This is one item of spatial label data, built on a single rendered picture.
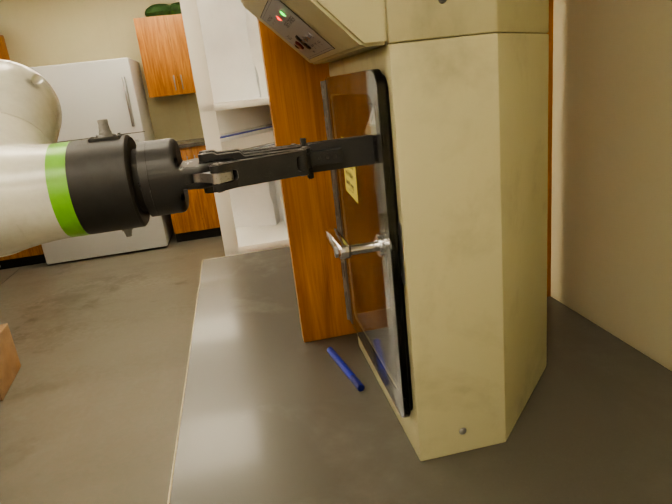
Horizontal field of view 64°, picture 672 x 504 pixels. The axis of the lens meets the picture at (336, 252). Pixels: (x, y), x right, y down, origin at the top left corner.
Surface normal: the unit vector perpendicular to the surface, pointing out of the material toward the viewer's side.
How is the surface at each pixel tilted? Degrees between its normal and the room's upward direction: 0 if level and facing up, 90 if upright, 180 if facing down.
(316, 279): 90
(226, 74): 95
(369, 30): 90
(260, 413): 0
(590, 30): 90
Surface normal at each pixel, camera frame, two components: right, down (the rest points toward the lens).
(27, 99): 0.76, -0.44
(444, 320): 0.19, 0.27
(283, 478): -0.11, -0.95
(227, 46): -0.33, 0.33
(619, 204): -0.98, 0.16
